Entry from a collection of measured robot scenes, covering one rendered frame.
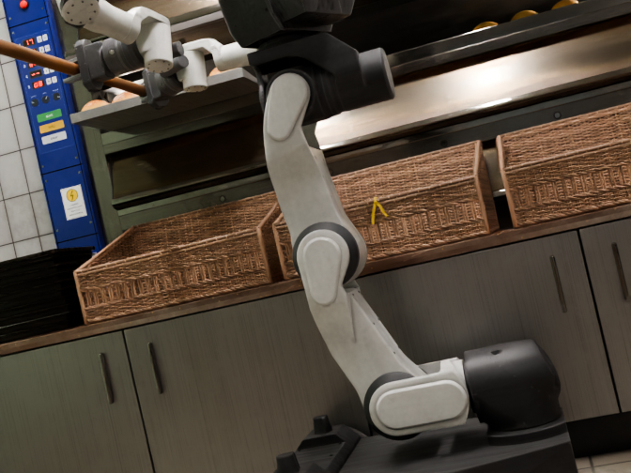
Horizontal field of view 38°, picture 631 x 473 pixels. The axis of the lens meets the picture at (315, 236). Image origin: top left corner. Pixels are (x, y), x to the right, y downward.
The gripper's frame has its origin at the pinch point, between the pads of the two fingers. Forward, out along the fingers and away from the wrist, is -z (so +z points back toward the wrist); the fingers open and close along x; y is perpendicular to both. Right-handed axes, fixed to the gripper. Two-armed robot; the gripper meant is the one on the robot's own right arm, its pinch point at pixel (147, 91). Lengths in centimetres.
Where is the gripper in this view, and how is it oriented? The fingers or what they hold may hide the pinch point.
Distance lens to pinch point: 269.6
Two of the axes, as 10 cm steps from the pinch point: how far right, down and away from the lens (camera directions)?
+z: 6.6, -1.7, -7.3
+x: 2.3, 9.7, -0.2
